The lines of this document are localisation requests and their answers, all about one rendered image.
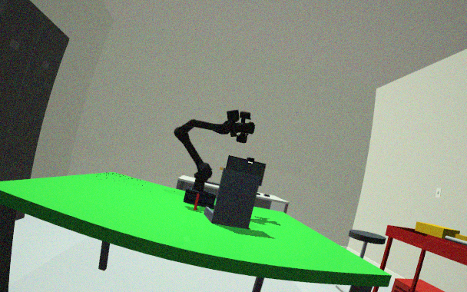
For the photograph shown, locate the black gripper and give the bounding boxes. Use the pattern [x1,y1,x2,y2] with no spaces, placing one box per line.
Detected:
[236,111,251,143]

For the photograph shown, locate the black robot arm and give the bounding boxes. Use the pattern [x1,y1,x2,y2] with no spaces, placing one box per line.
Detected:
[174,110,255,192]

